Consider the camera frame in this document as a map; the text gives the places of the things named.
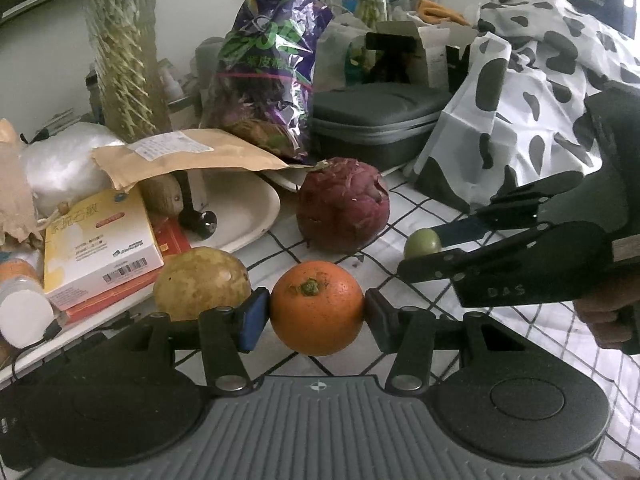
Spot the large orange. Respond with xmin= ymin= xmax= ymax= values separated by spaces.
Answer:
xmin=270 ymin=260 xmax=364 ymax=356

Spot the dark red dragon fruit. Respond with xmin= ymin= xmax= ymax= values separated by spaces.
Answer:
xmin=296 ymin=157 xmax=390 ymax=254

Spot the small brown kiwi fruit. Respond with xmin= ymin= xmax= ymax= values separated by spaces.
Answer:
xmin=138 ymin=174 xmax=184 ymax=218

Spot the person's right hand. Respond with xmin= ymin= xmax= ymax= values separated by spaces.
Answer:
xmin=573 ymin=282 xmax=639 ymax=350

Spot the cow print cloth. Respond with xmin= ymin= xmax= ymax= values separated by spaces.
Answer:
xmin=409 ymin=0 xmax=639 ymax=212

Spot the checked white tablecloth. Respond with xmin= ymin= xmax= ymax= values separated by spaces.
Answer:
xmin=207 ymin=170 xmax=639 ymax=466

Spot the white tray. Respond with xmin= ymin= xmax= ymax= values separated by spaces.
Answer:
xmin=1 ymin=170 xmax=281 ymax=385

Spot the black zip case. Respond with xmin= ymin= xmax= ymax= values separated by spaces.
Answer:
xmin=310 ymin=82 xmax=451 ymax=171

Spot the yellow medicine box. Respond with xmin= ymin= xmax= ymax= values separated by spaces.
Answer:
xmin=43 ymin=188 xmax=164 ymax=311

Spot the brown paper envelope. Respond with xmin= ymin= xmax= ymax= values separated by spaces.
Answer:
xmin=91 ymin=129 xmax=292 ymax=191

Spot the white cylinder bottle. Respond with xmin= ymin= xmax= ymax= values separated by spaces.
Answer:
xmin=0 ymin=276 xmax=55 ymax=349

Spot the white plastic bag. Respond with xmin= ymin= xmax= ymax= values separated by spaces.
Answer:
xmin=21 ymin=122 xmax=124 ymax=217

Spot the crumpled brown paper bag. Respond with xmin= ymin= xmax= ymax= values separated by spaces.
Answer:
xmin=0 ymin=118 xmax=41 ymax=244

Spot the purple snack bag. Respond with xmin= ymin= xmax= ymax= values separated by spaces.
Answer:
xmin=202 ymin=0 xmax=333 ymax=162

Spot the glass vase with bamboo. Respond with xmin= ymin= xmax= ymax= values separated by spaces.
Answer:
xmin=84 ymin=0 xmax=170 ymax=143

